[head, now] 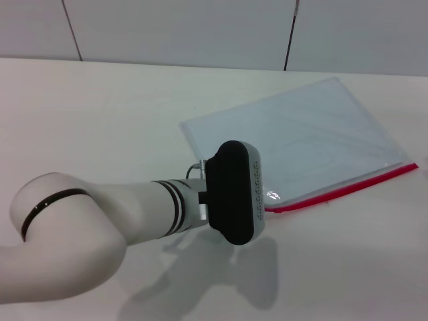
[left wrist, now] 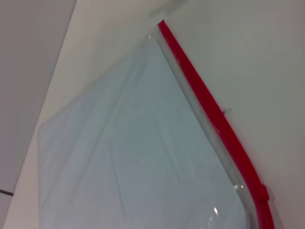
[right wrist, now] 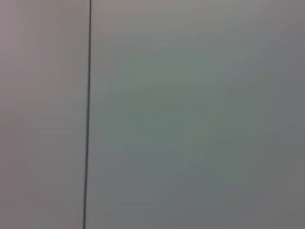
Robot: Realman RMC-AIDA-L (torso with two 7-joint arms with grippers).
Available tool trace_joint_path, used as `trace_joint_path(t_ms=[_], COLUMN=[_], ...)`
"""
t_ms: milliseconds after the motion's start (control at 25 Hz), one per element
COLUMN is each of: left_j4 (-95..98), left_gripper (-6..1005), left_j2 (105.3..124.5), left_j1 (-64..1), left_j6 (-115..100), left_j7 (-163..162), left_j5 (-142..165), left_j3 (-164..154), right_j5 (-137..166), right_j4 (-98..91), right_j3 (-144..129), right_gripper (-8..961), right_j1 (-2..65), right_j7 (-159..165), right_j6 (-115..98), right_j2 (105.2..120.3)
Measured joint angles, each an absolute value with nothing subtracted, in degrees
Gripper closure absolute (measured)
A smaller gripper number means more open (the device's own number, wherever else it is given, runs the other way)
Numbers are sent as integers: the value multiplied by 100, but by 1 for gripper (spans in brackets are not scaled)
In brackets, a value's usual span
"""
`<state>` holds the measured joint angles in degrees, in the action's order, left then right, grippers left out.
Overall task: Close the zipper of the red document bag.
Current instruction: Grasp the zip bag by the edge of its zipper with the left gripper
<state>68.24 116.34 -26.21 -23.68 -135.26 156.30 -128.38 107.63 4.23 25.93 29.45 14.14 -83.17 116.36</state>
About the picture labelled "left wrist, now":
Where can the clear document bag red zipper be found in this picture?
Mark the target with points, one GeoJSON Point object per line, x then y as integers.
{"type": "Point", "coordinates": [131, 143]}

